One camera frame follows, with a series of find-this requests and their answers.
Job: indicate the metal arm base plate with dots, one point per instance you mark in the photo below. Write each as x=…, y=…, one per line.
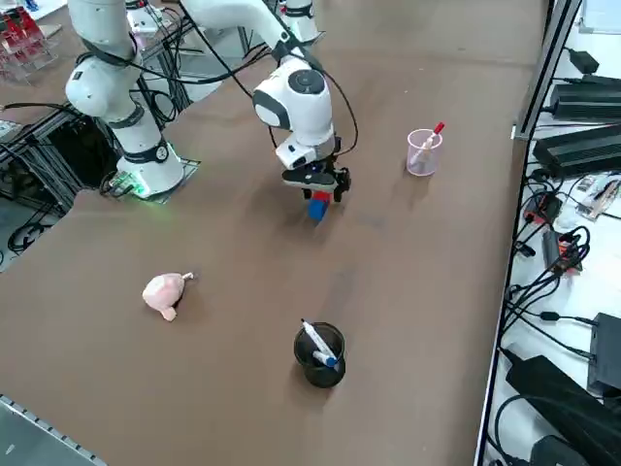
x=126, y=187

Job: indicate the clear rack with red items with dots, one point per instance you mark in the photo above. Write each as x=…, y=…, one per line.
x=24, y=43

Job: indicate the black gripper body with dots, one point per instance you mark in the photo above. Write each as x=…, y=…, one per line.
x=330, y=164

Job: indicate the black square box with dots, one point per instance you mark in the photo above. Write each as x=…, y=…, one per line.
x=606, y=354

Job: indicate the black mesh pen cup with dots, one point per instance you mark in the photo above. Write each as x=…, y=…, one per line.
x=320, y=374

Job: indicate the long black power brick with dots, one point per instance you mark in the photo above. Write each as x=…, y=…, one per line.
x=587, y=102

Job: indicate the small black power adapter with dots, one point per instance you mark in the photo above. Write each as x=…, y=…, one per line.
x=584, y=59

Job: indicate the clear pink plastic cup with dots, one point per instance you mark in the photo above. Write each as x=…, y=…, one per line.
x=421, y=165

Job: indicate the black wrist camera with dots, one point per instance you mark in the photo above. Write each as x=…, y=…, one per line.
x=308, y=178

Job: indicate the white post foot bracket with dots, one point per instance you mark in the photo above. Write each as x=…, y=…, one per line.
x=521, y=132

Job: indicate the aluminium frame rail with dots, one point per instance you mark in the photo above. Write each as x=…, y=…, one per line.
x=39, y=432

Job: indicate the white marker pen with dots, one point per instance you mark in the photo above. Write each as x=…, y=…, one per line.
x=317, y=344

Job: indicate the pink plush toy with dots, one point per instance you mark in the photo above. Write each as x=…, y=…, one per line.
x=162, y=291

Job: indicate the red magnetic block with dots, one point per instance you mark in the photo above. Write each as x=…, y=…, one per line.
x=322, y=196

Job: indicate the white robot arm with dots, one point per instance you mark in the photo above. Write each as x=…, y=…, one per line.
x=305, y=116
x=301, y=26

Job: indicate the red capped marker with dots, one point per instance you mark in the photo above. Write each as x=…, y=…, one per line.
x=439, y=127

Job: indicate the dark grey power brick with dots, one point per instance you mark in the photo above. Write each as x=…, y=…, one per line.
x=577, y=148

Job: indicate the blue magnetic block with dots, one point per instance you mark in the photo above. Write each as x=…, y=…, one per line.
x=317, y=212

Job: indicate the black orange electronic device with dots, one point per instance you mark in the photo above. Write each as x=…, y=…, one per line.
x=543, y=208
x=565, y=252

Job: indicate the aluminium table frame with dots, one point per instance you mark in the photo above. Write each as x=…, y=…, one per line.
x=43, y=141

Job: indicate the printed plastic packet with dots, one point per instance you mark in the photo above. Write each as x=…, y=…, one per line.
x=601, y=196

